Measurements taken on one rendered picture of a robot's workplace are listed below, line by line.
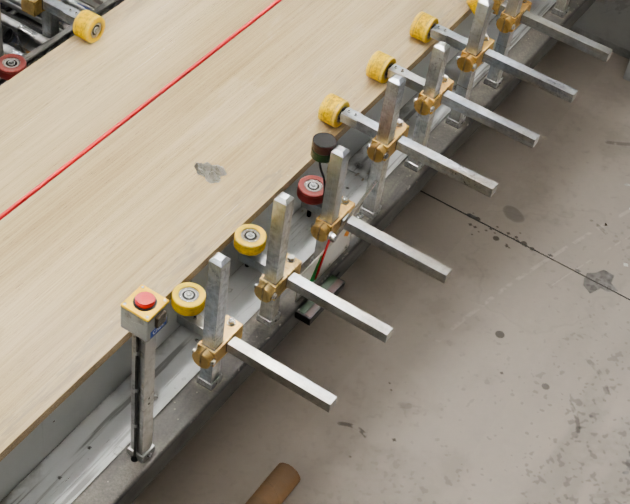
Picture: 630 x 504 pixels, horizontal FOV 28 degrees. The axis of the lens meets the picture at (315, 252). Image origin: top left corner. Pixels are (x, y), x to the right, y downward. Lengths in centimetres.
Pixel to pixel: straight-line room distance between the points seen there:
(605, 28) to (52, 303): 320
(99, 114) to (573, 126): 229
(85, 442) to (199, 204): 65
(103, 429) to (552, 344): 175
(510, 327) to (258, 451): 100
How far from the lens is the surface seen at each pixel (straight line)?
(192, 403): 300
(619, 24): 546
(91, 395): 304
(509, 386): 409
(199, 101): 346
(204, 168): 325
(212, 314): 283
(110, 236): 307
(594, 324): 436
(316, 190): 323
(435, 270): 315
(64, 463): 300
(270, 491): 362
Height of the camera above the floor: 311
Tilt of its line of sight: 46 degrees down
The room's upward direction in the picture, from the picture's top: 9 degrees clockwise
